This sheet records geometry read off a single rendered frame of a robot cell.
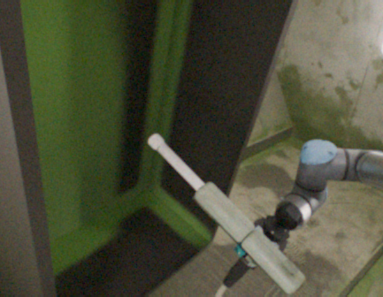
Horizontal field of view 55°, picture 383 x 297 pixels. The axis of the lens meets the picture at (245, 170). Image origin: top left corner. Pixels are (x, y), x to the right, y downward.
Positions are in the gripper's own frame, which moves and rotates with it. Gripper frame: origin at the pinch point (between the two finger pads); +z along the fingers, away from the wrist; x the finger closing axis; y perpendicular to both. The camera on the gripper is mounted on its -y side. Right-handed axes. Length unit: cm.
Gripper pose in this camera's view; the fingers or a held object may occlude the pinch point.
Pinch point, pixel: (249, 255)
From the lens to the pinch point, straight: 84.4
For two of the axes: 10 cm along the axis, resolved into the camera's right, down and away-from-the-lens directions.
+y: -4.3, 6.1, 6.7
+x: -7.0, -6.9, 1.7
